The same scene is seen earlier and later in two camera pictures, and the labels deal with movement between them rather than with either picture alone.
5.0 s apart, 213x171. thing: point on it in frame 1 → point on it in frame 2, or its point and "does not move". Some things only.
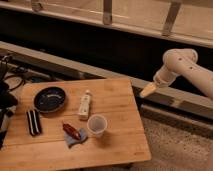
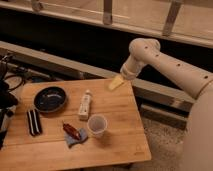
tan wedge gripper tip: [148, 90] → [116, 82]
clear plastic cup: [97, 124] does not move
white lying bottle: [84, 105] does not move
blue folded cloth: [83, 135] does not move
